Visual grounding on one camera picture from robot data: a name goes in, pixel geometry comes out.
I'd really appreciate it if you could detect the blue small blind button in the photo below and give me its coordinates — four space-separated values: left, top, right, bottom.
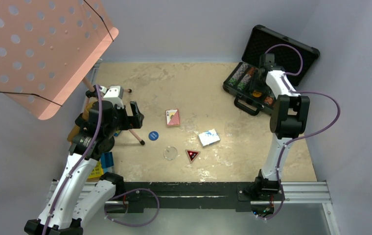
148 131 159 141

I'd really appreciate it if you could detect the orange big blind button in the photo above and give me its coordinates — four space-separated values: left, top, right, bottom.
252 91 263 98

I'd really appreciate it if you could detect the red playing card deck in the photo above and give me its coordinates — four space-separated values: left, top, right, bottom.
165 109 180 127

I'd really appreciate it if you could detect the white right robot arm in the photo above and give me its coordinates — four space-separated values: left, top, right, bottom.
252 53 310 199

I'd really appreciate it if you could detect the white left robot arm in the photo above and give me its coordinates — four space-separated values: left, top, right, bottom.
24 86 144 235

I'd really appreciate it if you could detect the left inner chip row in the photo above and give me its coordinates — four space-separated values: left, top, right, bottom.
236 68 256 92

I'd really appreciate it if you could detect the chip row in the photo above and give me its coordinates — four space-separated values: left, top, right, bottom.
264 95 276 106
228 63 249 86
236 68 256 92

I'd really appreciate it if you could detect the black poker chip case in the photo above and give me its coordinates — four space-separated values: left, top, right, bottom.
222 24 320 116

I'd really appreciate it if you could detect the left outer chip row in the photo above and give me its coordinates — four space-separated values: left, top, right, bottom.
228 63 249 86

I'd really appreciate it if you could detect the right outer chip row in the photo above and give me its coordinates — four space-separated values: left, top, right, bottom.
264 95 276 106

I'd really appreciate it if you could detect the blue toy brick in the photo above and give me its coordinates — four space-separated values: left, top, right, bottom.
100 152 114 169

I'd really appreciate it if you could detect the clear round dealer button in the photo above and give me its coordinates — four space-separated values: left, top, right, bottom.
163 146 178 161

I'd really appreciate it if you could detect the yellow toy brick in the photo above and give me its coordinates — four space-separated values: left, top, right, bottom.
88 162 104 180

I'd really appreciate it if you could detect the triangular all in button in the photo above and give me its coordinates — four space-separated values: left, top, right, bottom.
186 149 200 163

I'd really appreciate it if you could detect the blue playing card deck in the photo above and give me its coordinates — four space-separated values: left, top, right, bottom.
198 129 220 147

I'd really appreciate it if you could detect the pink music stand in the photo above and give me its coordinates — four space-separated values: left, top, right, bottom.
0 0 146 146

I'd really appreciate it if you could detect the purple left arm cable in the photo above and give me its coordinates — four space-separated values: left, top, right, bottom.
42 84 161 235

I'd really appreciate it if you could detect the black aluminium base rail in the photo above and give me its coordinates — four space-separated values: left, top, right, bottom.
45 180 332 215

